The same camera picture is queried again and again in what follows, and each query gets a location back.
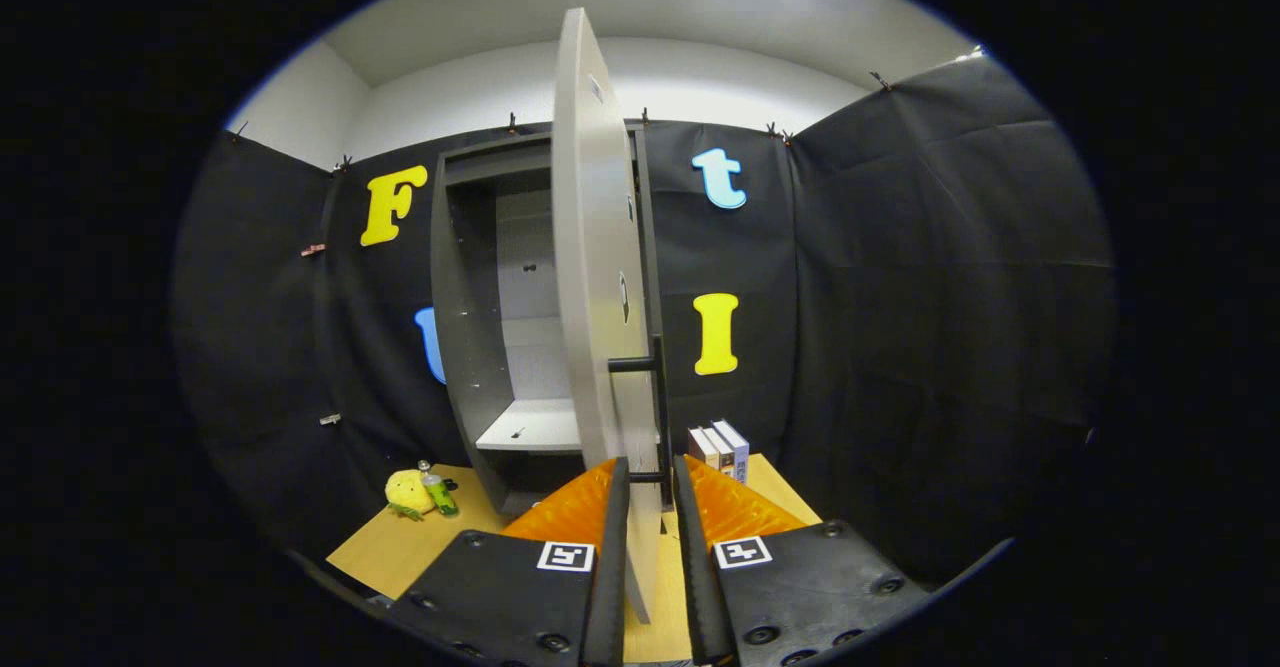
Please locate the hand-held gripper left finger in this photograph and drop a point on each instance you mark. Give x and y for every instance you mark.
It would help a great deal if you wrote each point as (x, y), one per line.
(608, 567)

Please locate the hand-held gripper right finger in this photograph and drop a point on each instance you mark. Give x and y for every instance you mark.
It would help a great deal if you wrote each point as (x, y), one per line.
(692, 567)

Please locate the grey shoe cabinet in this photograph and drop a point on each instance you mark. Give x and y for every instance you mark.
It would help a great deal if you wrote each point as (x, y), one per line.
(470, 347)

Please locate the beige shoe cabinet door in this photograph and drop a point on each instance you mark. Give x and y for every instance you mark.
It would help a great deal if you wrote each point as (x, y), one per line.
(590, 247)

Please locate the green drink bottle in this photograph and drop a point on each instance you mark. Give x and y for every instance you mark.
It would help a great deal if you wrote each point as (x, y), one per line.
(438, 492)

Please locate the yellow pineapple plush toy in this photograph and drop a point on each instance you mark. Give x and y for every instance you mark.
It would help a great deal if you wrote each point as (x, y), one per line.
(408, 492)

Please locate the black backdrop cloth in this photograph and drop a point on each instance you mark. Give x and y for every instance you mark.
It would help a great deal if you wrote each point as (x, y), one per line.
(900, 297)

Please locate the short ceiling light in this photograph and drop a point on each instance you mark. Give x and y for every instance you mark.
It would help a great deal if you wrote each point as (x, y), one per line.
(970, 52)

